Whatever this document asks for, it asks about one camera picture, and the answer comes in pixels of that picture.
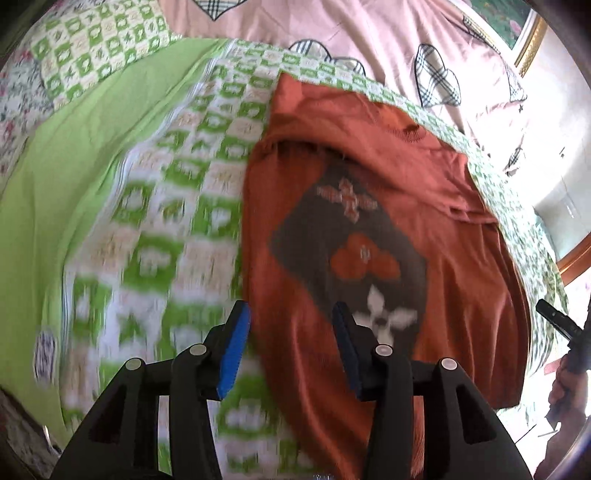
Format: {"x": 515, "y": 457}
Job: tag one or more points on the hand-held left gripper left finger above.
{"x": 233, "y": 353}

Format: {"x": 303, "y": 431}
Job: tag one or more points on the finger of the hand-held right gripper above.
{"x": 556, "y": 317}

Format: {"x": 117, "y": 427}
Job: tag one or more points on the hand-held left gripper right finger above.
{"x": 347, "y": 353}

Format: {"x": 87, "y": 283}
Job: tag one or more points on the orange knit sweater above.
{"x": 461, "y": 277}

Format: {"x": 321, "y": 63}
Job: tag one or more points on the person's right hand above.
{"x": 561, "y": 390}

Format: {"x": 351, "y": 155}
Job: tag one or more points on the green checkered bed sheet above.
{"x": 92, "y": 194}

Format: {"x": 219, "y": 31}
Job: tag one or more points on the gold framed picture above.
{"x": 532, "y": 39}

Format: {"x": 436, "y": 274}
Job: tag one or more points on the pink quilt with plaid hearts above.
{"x": 369, "y": 37}

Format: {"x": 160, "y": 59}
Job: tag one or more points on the floral cloth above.
{"x": 18, "y": 106}

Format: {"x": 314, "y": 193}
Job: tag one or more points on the green checkered pillow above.
{"x": 106, "y": 46}

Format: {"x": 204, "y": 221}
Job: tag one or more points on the wooden bed frame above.
{"x": 575, "y": 261}

